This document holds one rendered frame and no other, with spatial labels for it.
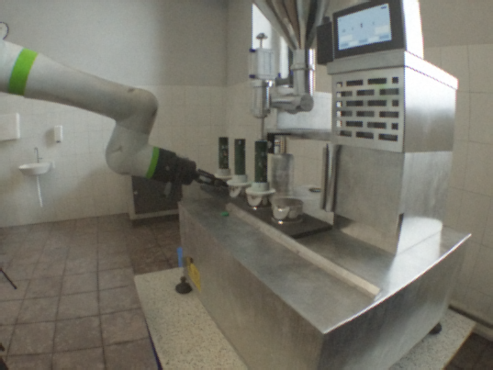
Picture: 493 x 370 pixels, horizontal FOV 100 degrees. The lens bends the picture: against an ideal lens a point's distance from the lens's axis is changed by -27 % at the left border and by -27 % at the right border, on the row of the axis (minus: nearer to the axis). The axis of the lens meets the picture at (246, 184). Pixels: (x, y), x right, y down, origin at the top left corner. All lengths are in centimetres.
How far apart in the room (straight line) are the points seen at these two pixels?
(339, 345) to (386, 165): 29
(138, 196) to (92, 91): 284
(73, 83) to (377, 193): 68
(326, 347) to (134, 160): 61
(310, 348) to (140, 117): 62
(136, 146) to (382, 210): 58
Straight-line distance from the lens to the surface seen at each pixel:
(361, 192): 52
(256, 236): 55
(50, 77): 72
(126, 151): 74
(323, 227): 58
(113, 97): 73
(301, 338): 37
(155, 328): 75
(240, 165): 75
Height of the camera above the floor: 124
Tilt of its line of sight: 13 degrees down
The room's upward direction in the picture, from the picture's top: straight up
